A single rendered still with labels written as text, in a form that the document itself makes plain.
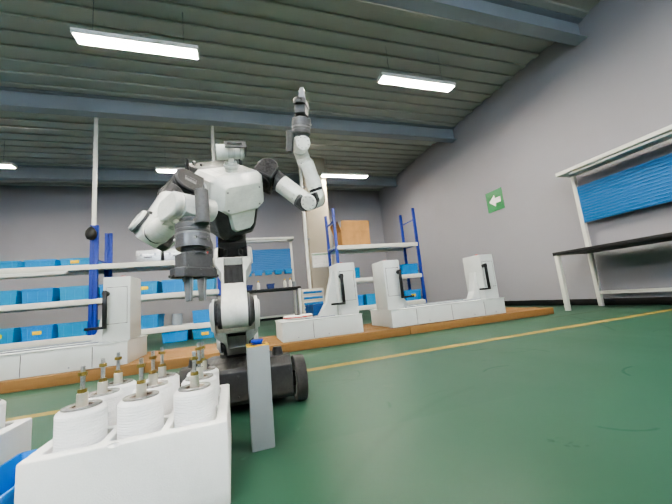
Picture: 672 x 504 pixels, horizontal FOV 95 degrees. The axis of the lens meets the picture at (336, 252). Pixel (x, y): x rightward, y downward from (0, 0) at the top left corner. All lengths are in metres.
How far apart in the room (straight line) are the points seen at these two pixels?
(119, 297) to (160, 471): 2.41
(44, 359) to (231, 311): 2.18
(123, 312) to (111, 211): 7.25
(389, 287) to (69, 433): 2.92
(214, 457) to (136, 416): 0.20
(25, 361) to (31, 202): 7.93
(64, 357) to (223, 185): 2.26
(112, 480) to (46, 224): 9.96
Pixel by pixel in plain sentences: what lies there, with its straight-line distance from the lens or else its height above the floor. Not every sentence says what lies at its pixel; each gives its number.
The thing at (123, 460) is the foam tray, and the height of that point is 0.14.
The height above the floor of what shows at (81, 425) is 0.22.
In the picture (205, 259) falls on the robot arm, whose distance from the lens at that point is 0.90.
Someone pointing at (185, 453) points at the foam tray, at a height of 0.13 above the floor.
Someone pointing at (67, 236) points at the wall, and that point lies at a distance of 10.45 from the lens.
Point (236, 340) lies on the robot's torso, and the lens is 1.62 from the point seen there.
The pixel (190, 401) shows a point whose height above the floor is 0.23.
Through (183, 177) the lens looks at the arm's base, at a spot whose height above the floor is 0.95.
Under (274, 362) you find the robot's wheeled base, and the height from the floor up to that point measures 0.19.
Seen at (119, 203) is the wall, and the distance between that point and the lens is 10.28.
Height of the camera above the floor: 0.44
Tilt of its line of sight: 9 degrees up
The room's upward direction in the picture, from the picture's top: 6 degrees counter-clockwise
